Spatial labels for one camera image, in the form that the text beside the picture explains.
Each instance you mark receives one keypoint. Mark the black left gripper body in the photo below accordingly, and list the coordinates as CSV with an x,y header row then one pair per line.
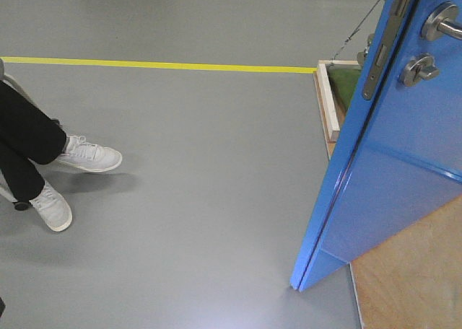
x,y
2,307

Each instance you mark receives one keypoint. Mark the blue door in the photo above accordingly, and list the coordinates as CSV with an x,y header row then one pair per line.
x,y
310,266

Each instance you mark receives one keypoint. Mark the silver door latch plate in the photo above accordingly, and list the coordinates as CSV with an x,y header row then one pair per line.
x,y
387,33

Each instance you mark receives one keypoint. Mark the grey office chair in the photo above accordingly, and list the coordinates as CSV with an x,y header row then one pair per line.
x,y
11,184

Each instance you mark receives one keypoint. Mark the white sneaker on floor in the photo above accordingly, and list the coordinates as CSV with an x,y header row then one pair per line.
x,y
53,208

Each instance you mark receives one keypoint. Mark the white sneaker raised foot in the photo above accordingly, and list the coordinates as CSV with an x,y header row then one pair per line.
x,y
89,157

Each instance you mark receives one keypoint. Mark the seated person black trousers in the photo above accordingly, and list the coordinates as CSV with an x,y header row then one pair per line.
x,y
25,141

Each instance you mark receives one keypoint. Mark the green sandbag far left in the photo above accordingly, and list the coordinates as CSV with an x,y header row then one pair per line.
x,y
343,83

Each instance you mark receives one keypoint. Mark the silver thumb turn lock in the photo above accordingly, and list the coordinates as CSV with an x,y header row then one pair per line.
x,y
421,67

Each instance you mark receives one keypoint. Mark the white wooden border rail far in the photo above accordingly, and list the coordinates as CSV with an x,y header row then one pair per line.
x,y
331,112

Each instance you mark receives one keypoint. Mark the silver door lever handle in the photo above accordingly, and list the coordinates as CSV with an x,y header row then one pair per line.
x,y
442,21

